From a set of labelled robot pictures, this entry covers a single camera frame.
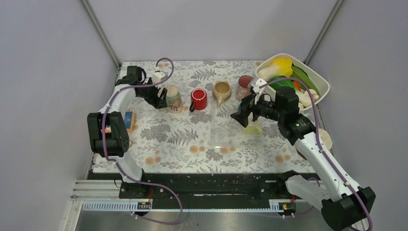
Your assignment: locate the yellow-green ceramic mug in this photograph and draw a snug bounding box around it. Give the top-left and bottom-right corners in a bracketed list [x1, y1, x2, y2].
[242, 118, 263, 135]

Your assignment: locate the blue orange sponge pack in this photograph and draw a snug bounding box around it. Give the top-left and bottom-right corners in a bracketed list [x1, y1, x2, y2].
[124, 111, 136, 133]

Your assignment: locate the clear plastic tray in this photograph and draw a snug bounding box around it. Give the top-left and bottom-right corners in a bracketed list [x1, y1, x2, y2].
[210, 85, 261, 149]

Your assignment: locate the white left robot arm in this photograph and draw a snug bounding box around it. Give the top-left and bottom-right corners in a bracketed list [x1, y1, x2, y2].
[87, 66, 169, 198]

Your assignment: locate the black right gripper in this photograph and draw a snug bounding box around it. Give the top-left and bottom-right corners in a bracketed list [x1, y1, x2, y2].
[230, 90, 284, 128]

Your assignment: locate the white vegetable basin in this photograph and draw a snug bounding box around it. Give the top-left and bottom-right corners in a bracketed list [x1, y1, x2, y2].
[254, 53, 330, 111]

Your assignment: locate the aluminium corner frame post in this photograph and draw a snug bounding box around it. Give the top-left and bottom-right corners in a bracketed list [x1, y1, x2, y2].
[79, 0, 121, 69]

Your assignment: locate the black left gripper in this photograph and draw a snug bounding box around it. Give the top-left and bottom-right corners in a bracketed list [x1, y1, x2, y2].
[138, 77, 167, 109]

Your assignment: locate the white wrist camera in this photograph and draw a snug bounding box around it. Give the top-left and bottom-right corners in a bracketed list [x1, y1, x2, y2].
[152, 67, 168, 86]
[249, 78, 267, 104]

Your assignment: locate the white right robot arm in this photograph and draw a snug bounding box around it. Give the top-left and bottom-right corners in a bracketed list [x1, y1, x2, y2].
[230, 87, 376, 231]

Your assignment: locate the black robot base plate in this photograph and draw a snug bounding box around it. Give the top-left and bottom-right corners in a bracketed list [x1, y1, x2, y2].
[88, 171, 315, 211]

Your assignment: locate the red ceramic mug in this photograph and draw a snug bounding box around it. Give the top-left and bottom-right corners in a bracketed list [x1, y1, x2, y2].
[189, 89, 208, 112]

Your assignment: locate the green bok choy toy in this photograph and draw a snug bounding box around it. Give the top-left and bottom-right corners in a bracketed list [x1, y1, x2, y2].
[269, 76, 298, 91]

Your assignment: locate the dark green leaf vegetable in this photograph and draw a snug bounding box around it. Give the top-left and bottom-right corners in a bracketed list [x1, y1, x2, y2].
[291, 65, 320, 95]

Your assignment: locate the red chili pepper toy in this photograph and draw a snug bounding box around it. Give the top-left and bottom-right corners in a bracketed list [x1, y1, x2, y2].
[293, 80, 302, 91]

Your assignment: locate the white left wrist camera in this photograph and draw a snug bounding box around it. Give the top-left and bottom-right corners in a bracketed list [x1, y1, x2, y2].
[152, 67, 168, 86]

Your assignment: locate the right aluminium frame post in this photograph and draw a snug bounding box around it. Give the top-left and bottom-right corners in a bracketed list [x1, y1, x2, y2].
[303, 0, 345, 65]

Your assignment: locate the pink patterned mug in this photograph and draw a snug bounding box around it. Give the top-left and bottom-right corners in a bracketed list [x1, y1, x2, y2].
[236, 75, 253, 101]

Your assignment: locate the white mushroom toy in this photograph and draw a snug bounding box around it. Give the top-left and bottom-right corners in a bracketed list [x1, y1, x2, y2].
[296, 89, 319, 108]

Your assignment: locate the yellow napa cabbage toy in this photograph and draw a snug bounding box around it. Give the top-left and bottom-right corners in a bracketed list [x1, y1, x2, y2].
[257, 58, 293, 81]

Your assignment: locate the cream floral ceramic mug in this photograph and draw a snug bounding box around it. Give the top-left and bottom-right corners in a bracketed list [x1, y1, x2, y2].
[165, 85, 183, 114]

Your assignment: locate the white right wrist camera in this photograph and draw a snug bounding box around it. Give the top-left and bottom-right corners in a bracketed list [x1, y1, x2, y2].
[249, 78, 267, 104]

